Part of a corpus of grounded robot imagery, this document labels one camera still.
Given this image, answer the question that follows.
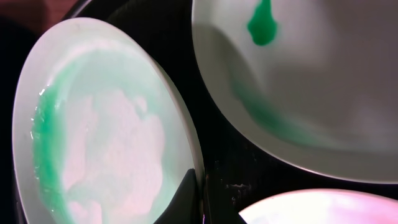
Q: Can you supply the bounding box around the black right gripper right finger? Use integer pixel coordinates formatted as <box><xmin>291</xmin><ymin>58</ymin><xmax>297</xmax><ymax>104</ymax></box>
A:
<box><xmin>204</xmin><ymin>174</ymin><xmax>246</xmax><ymax>224</ymax></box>

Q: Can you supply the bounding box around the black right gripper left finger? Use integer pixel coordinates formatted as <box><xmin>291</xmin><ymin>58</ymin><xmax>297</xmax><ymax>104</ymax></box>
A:
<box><xmin>154</xmin><ymin>169</ymin><xmax>200</xmax><ymax>224</ymax></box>

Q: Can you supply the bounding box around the mint green plate with stain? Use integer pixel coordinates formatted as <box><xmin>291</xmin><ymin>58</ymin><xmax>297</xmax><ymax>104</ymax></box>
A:
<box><xmin>12</xmin><ymin>17</ymin><xmax>204</xmax><ymax>223</ymax></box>

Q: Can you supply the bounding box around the white plate with green stain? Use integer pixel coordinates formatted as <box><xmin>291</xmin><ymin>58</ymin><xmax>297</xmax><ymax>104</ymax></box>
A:
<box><xmin>192</xmin><ymin>0</ymin><xmax>397</xmax><ymax>184</ymax></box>

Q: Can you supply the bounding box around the round black serving tray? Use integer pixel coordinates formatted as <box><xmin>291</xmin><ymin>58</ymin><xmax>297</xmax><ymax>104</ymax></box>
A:
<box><xmin>1</xmin><ymin>0</ymin><xmax>397</xmax><ymax>223</ymax></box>

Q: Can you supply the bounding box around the pale green back plate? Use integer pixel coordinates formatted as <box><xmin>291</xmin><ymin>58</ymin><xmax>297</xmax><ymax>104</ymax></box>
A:
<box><xmin>239</xmin><ymin>189</ymin><xmax>397</xmax><ymax>224</ymax></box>

